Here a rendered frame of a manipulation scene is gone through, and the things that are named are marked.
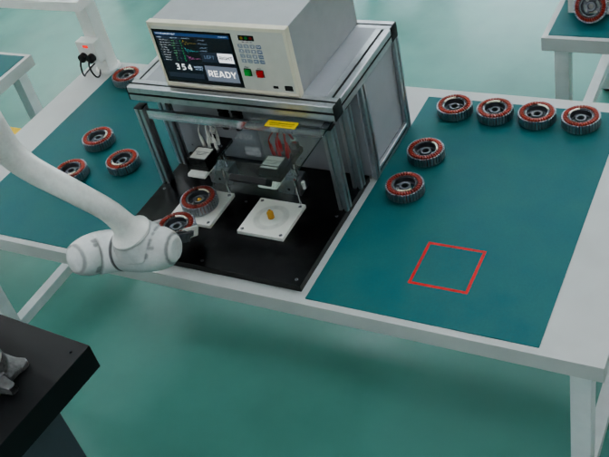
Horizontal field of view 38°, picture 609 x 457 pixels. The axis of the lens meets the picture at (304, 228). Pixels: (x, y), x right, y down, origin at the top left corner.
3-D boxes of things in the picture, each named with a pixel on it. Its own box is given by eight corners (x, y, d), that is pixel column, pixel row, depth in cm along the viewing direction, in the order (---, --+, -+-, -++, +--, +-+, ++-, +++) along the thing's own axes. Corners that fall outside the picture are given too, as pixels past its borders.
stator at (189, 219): (185, 248, 247) (181, 238, 244) (152, 242, 252) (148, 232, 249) (205, 222, 254) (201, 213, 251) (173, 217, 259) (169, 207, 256)
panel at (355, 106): (372, 176, 261) (355, 90, 242) (187, 150, 291) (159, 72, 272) (373, 173, 262) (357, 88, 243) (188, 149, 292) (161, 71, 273)
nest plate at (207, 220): (210, 228, 258) (209, 225, 257) (169, 220, 265) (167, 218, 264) (235, 196, 267) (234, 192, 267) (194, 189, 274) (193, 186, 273)
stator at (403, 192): (387, 182, 261) (385, 172, 259) (425, 178, 259) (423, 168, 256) (385, 207, 253) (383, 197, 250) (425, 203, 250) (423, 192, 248)
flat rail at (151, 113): (329, 140, 237) (327, 131, 235) (143, 118, 265) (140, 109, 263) (331, 137, 238) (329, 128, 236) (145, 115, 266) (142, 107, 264)
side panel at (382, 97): (377, 179, 263) (360, 87, 243) (368, 179, 264) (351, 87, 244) (410, 125, 281) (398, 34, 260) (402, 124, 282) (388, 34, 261)
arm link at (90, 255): (103, 267, 232) (143, 267, 226) (62, 282, 219) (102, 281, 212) (96, 227, 230) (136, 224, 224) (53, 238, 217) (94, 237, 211)
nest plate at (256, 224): (283, 241, 247) (282, 238, 246) (237, 233, 254) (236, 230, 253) (306, 207, 257) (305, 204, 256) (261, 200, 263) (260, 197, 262)
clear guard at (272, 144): (293, 201, 221) (287, 183, 218) (212, 189, 232) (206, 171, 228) (345, 126, 242) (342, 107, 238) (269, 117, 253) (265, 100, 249)
